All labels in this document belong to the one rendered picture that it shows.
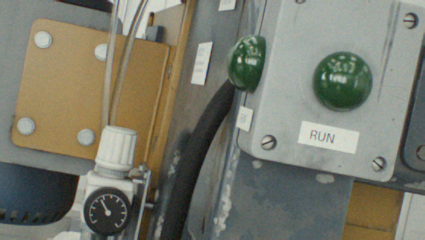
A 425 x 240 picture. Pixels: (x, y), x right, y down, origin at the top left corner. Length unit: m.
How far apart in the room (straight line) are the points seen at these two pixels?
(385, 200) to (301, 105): 0.35
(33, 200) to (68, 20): 0.19
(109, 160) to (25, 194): 0.23
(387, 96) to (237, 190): 0.10
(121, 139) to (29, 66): 0.19
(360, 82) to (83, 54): 0.46
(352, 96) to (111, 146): 0.29
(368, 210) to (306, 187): 0.29
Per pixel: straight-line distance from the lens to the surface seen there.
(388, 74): 0.43
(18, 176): 0.87
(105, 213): 0.65
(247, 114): 0.43
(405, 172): 0.49
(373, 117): 0.43
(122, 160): 0.66
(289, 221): 0.47
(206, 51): 0.59
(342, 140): 0.42
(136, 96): 0.83
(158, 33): 0.92
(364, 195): 0.75
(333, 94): 0.41
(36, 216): 0.89
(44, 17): 0.83
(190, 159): 0.47
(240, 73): 0.42
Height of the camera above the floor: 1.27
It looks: 3 degrees down
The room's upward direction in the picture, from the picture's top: 12 degrees clockwise
